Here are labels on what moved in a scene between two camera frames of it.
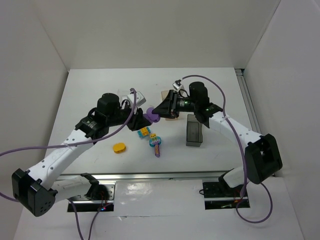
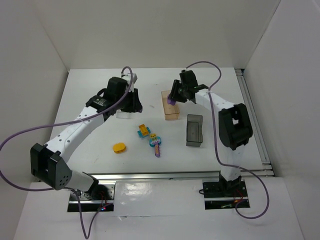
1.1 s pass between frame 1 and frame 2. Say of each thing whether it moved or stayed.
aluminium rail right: stayed
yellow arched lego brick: stayed
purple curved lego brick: moved
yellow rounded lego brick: stayed
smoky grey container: stayed
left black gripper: moved
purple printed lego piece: stayed
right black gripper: moved
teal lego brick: stayed
